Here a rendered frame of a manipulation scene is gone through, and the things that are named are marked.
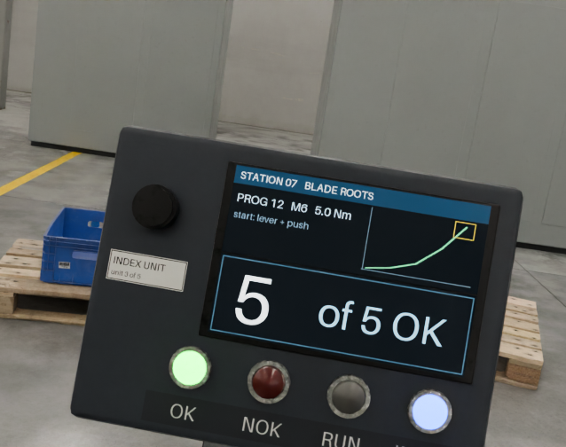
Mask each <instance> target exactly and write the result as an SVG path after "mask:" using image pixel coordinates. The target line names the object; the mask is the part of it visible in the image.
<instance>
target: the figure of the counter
mask: <svg viewBox="0 0 566 447"><path fill-rule="evenodd" d="M299 269H300V266H298V265H293V264H287V263H277V262H273V261H267V260H262V259H256V258H251V257H246V256H241V255H231V254H226V253H221V258H220V263H219V268H218V273H217V279H216V288H215V293H214V299H213V303H212V309H211V314H210V319H209V324H208V332H211V333H220V334H226V335H231V336H236V337H241V338H246V339H251V340H256V341H266V342H270V343H276V344H280V345H287V337H288V332H289V327H290V321H291V316H292V310H293V306H294V300H295V290H296V285H297V279H298V274H299Z"/></svg>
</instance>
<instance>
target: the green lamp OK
mask: <svg viewBox="0 0 566 447"><path fill-rule="evenodd" d="M211 370H212V365H211V361H210V358H209V356H208V354H207V353H206V352H205V351H204V350H203V349H201V348H199V347H195V346H184V347H183V348H180V349H178V350H177V351H176V352H175V353H174V354H173V356H172V358H171V359H170V362H169V374H170V377H171V379H172V380H173V381H174V382H175V383H176V384H177V385H178V386H179V387H181V388H189V389H193V388H198V387H201V386H202V385H203V384H205V383H206V381H207V380H208V378H209V376H210V374H211Z"/></svg>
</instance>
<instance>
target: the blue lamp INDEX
mask: <svg viewBox="0 0 566 447"><path fill-rule="evenodd" d="M407 414H408V418H409V420H410V422H411V423H412V425H413V426H414V427H415V428H416V429H418V430H420V431H421V432H423V433H426V434H434V433H438V432H440V431H442V430H443V429H445V428H446V427H447V426H448V424H449V422H450V420H451V417H452V407H451V404H450V402H449V400H448V398H447V397H446V396H445V395H444V394H443V393H441V392H439V391H438V390H434V389H423V390H421V391H419V392H417V393H416V394H415V395H414V396H413V397H412V398H411V400H410V402H409V404H408V407H407Z"/></svg>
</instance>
